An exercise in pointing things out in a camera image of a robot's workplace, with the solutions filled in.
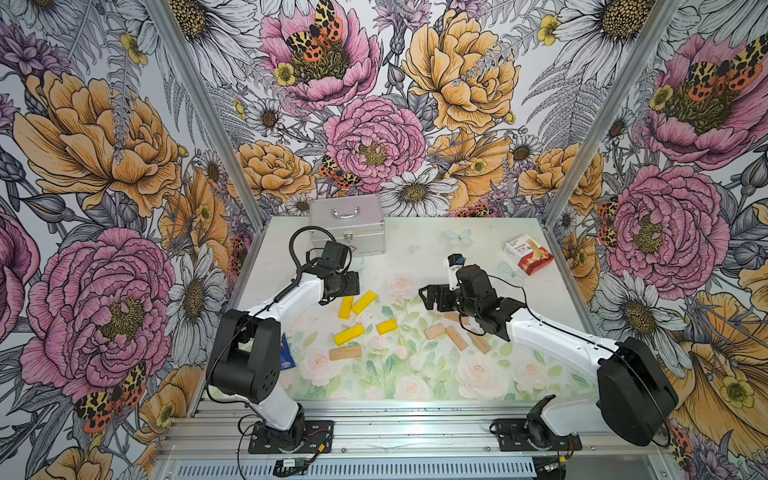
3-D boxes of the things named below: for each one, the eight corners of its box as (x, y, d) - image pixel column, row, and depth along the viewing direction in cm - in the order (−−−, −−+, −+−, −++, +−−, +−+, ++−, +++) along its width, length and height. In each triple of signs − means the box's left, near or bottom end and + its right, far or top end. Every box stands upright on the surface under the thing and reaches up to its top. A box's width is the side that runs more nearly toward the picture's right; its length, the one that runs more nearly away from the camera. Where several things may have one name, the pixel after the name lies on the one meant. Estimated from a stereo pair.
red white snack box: (528, 277, 108) (533, 268, 104) (500, 252, 116) (504, 243, 112) (548, 264, 112) (554, 255, 108) (520, 241, 119) (525, 232, 116)
